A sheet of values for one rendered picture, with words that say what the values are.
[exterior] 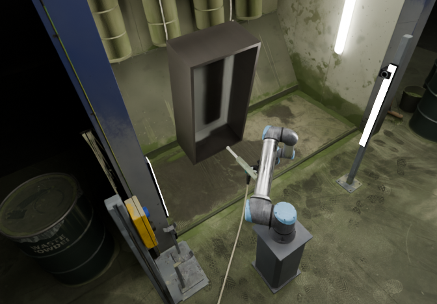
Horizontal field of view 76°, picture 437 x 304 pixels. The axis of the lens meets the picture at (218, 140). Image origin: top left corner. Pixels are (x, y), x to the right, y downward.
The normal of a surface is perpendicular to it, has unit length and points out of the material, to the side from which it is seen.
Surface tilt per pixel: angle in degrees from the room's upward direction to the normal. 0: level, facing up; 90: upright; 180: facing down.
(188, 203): 0
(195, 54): 12
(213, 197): 0
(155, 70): 57
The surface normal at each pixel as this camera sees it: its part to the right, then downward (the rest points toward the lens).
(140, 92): 0.41, 0.07
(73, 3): 0.54, 0.55
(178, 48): 0.05, -0.61
